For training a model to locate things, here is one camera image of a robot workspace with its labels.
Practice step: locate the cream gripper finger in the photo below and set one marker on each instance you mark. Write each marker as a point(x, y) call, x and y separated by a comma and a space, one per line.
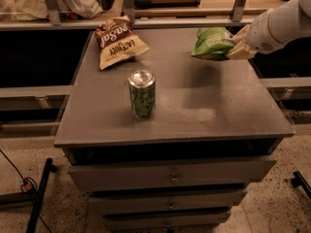
point(240, 38)
point(241, 53)

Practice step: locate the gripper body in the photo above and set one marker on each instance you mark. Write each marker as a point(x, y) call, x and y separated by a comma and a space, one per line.
point(260, 33)

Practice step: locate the green rice chip bag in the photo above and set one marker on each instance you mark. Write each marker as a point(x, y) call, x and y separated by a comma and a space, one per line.
point(213, 44)

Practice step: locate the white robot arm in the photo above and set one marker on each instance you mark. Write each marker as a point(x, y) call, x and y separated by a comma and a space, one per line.
point(272, 30)

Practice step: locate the brown chip bag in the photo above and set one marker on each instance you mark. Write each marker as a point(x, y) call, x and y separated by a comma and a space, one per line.
point(117, 41)

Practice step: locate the grey drawer cabinet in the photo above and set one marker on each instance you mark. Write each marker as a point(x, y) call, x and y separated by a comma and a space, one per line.
point(203, 109)

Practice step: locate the green soda can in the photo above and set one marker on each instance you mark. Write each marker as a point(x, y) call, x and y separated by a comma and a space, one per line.
point(142, 90)

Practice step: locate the black stand foot right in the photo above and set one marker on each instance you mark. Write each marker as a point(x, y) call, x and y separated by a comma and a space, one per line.
point(298, 180)

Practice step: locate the middle drawer with knob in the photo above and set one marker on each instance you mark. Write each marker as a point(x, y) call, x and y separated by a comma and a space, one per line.
point(168, 201)

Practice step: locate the drawer with knob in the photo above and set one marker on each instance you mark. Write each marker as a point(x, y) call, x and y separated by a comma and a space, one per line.
point(173, 173)
point(120, 223)
point(168, 201)

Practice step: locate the white cloth bundle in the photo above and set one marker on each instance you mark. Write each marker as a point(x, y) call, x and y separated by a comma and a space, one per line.
point(28, 10)

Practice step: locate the bottom drawer with knob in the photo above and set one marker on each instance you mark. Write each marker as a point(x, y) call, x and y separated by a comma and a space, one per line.
point(120, 223)

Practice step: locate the top drawer with knob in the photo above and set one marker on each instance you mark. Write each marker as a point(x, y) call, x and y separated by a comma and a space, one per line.
point(173, 173)

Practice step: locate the black stand leg left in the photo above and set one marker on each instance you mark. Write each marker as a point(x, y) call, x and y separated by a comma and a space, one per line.
point(38, 201)

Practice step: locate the metal shelf rail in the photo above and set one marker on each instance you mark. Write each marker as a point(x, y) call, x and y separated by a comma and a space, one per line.
point(184, 19)

